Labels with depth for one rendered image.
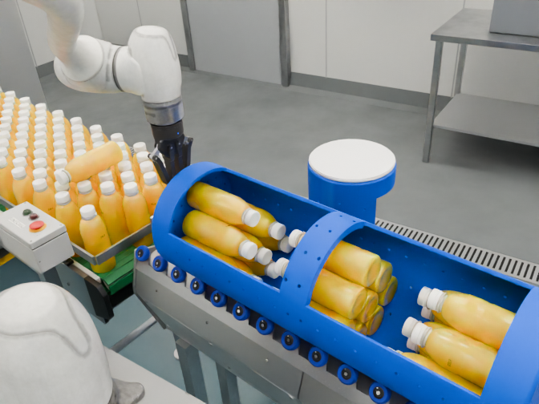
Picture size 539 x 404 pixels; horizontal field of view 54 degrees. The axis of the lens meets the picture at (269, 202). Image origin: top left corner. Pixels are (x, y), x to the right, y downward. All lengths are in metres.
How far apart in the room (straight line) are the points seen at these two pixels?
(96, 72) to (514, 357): 0.96
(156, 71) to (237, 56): 4.28
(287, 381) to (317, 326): 0.26
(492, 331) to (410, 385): 0.17
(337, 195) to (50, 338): 1.05
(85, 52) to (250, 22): 4.09
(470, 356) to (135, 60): 0.87
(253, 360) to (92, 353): 0.54
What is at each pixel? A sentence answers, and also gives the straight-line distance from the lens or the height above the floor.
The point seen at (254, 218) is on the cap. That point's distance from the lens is 1.23.
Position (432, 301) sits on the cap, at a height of 1.16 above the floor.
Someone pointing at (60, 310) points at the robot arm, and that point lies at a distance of 0.83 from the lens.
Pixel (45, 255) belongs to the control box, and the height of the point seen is 1.05.
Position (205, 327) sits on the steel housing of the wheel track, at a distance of 1.40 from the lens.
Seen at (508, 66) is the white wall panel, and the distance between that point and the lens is 4.43.
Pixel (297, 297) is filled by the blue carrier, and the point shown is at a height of 1.14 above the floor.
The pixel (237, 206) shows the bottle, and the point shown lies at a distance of 1.24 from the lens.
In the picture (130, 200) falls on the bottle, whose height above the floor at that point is 1.07.
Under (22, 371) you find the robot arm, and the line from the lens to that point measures 0.84.
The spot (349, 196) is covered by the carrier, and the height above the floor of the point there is 0.98.
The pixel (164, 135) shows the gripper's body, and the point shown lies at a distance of 1.25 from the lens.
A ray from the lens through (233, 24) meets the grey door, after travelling 5.36.
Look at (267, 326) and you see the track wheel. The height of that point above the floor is 0.97.
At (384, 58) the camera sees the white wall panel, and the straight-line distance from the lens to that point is 4.70.
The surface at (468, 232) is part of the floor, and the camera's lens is 3.22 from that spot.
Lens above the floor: 1.86
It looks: 33 degrees down
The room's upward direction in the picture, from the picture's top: 4 degrees counter-clockwise
